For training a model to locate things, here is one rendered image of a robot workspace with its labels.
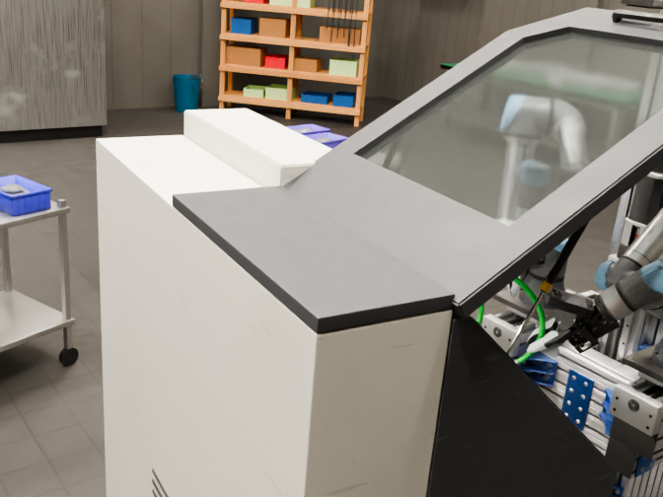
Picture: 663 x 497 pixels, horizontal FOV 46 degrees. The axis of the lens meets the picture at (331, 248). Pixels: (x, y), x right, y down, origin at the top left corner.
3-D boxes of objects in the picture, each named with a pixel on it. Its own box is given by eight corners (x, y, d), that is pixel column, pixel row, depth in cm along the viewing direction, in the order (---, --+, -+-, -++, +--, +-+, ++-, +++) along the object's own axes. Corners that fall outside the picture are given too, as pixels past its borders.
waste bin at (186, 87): (195, 106, 1059) (195, 70, 1042) (208, 112, 1030) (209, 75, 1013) (167, 108, 1034) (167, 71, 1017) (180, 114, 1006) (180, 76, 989)
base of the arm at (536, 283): (538, 286, 267) (543, 259, 264) (574, 303, 256) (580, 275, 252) (508, 295, 258) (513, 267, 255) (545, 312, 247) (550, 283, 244)
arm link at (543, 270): (567, 280, 247) (575, 241, 243) (525, 275, 249) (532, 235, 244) (563, 267, 259) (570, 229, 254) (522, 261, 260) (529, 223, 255)
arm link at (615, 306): (618, 297, 173) (611, 276, 180) (600, 307, 175) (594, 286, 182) (636, 318, 176) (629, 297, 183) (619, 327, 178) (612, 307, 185)
